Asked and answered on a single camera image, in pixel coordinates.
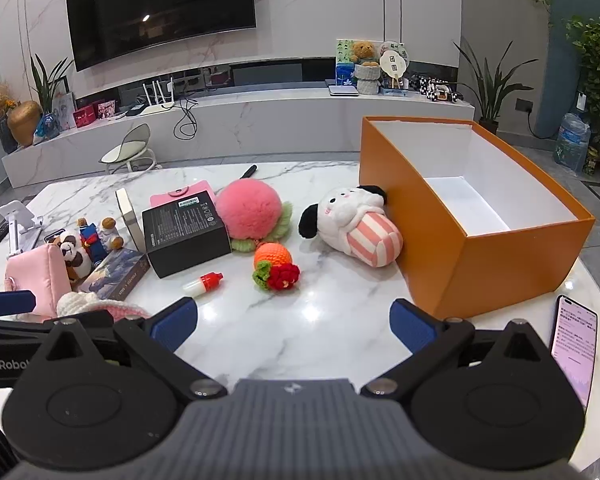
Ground white phone stand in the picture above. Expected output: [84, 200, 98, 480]
[0, 200, 45, 261]

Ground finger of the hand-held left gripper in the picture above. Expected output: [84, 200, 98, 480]
[0, 289, 37, 319]

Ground orange cardboard box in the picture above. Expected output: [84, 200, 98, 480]
[358, 116, 596, 320]

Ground white router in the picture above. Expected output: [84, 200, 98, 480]
[142, 77, 176, 113]

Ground gold vase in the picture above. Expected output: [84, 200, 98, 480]
[7, 101, 43, 147]

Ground long leaf potted plant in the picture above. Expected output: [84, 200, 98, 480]
[452, 37, 538, 136]

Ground black white checkered toys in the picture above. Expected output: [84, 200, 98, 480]
[412, 74, 463, 103]

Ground black cable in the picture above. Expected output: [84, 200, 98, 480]
[172, 95, 201, 141]

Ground green round hand fan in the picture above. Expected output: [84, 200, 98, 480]
[377, 41, 410, 61]

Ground pink fluffy peach plush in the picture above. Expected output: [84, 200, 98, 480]
[215, 180, 295, 253]

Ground small bears toy blue strap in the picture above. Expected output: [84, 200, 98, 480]
[77, 216, 124, 266]

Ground framed picture card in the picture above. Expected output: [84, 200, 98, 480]
[52, 92, 78, 131]

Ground white round hand fan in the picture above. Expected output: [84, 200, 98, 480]
[379, 49, 410, 88]

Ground beige slim box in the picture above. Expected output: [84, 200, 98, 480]
[115, 188, 146, 253]

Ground green ivy plant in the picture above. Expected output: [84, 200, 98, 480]
[565, 15, 600, 126]

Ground smartphone with lit screen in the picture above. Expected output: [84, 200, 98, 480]
[550, 294, 599, 411]

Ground brown teddy bear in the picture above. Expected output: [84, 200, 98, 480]
[351, 40, 378, 66]

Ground large water bottle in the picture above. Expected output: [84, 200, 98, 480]
[554, 92, 592, 173]

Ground pink padded pouch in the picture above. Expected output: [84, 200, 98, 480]
[4, 245, 72, 318]

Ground white dog plush striped blanket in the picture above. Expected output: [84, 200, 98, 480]
[298, 185, 404, 267]

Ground green leafy houseplant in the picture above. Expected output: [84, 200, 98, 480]
[29, 52, 76, 116]

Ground blue green picture board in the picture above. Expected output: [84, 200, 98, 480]
[335, 39, 361, 88]

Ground white marble media console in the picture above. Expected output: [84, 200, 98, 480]
[1, 85, 476, 188]

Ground black product box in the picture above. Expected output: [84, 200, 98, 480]
[141, 200, 232, 279]

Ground brown white dog plush toy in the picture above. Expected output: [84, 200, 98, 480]
[52, 232, 92, 281]

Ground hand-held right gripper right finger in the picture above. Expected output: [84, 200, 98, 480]
[361, 298, 556, 400]

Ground crochet orange with red flower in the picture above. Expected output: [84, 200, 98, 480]
[252, 242, 301, 291]

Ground wall television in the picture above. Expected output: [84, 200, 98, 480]
[64, 0, 257, 72]

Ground pink snap card holder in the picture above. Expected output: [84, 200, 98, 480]
[150, 186, 216, 211]

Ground white pink crochet piece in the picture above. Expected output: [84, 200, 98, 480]
[56, 292, 151, 322]

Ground small white rolling chair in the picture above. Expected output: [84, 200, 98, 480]
[98, 123, 159, 175]

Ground dark vase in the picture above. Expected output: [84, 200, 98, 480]
[0, 115, 20, 155]

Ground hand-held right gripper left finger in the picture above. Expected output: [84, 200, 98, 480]
[32, 297, 227, 401]

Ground small red cap bottle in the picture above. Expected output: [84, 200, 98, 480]
[182, 272, 224, 297]

